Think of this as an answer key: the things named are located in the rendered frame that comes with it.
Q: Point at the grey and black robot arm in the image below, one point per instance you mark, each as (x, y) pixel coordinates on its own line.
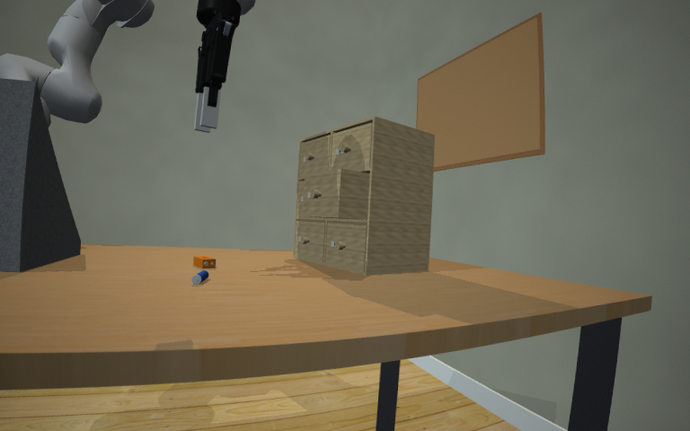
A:
(70, 92)

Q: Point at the blue aa battery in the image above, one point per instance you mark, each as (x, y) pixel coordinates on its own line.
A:
(200, 277)

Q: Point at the small wooden chest of drawers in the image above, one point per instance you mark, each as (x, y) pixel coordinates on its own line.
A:
(399, 200)

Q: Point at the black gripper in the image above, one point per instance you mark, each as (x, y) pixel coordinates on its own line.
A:
(210, 13)

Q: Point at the light wooden drawer front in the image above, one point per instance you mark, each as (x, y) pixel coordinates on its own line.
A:
(312, 236)
(346, 245)
(315, 155)
(300, 199)
(351, 148)
(336, 194)

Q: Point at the orange nine-volt battery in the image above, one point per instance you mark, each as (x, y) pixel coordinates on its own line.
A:
(204, 262)

